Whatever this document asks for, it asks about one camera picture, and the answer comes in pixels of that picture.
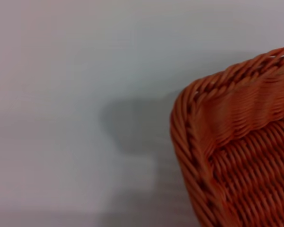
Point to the orange woven plastic basket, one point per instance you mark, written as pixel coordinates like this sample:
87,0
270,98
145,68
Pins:
246,165

